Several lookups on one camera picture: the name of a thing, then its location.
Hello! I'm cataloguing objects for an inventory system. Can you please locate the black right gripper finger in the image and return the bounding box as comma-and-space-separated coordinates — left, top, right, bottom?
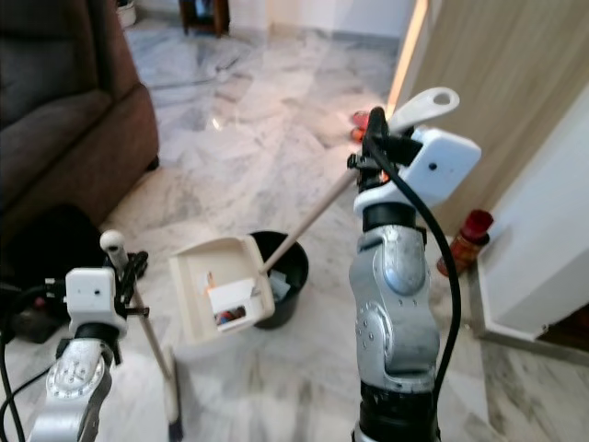
362, 106, 389, 148

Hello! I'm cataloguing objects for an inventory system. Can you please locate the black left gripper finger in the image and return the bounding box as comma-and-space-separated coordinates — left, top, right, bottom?
121, 250, 150, 296

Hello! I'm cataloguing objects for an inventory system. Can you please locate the beige long-handled dustpan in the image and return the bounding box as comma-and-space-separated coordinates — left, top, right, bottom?
167, 87, 462, 348

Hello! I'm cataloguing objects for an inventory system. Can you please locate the white box with picture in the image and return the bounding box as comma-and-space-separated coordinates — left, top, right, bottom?
207, 279, 257, 328

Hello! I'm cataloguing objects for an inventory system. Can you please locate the beige broom with purple bristles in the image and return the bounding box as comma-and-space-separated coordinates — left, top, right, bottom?
100, 229, 185, 442

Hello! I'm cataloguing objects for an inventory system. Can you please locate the red and orange toy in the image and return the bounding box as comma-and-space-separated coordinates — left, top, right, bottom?
349, 110, 375, 143

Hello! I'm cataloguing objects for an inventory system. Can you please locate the red bottle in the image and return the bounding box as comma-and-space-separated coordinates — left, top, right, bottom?
435, 208, 496, 279

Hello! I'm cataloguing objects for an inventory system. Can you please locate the black open waste bin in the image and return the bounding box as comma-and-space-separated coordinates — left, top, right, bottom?
242, 229, 310, 331

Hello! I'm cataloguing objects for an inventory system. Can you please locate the light wooden door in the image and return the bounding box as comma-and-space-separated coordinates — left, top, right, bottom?
385, 0, 589, 238

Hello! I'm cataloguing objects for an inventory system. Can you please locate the white cabinet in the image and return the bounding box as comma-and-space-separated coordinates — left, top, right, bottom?
469, 110, 589, 342

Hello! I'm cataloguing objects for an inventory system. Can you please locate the dark brown sofa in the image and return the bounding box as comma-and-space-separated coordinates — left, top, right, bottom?
0, 0, 160, 250

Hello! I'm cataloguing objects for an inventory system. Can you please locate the dark wooden stool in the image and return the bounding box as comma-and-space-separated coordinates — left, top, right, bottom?
178, 0, 233, 38

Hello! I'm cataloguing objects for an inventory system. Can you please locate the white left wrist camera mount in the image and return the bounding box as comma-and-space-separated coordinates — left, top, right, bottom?
64, 267, 128, 339

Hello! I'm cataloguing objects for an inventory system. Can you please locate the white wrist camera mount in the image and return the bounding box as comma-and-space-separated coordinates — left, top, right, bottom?
353, 126, 482, 219
64, 267, 128, 339

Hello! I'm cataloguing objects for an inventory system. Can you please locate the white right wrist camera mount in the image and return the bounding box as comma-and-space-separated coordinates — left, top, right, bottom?
353, 126, 482, 219

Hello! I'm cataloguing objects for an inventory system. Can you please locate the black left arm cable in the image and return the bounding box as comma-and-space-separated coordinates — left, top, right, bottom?
0, 285, 67, 442

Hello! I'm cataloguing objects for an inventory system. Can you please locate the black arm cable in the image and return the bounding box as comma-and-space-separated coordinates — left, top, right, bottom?
377, 138, 466, 397
0, 285, 67, 442

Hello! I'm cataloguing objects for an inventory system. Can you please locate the black bag with straps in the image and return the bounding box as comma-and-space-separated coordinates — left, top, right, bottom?
0, 204, 116, 343

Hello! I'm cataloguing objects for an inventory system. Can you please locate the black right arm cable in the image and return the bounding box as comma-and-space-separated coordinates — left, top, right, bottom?
377, 138, 466, 397

